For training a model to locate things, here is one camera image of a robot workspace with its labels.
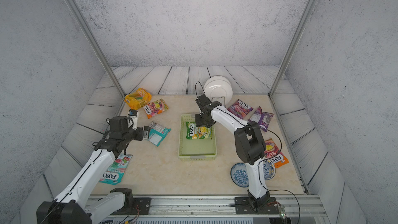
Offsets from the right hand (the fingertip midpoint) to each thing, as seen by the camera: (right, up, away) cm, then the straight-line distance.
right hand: (198, 123), depth 93 cm
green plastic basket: (-2, -12, +2) cm, 13 cm away
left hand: (-29, 0, -10) cm, 31 cm away
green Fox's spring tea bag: (-4, -6, +5) cm, 8 cm away
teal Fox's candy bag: (-26, -7, +5) cm, 27 cm away
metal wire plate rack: (+15, +16, +10) cm, 24 cm away
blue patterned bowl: (+22, -26, -11) cm, 36 cm away
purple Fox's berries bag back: (+41, +3, +9) cm, 42 cm away
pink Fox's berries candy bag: (+29, +8, +18) cm, 35 cm away
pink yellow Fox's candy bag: (-32, +9, +18) cm, 38 cm away
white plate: (+13, +22, +11) cm, 28 cm away
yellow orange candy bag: (-45, +16, +21) cm, 52 cm away
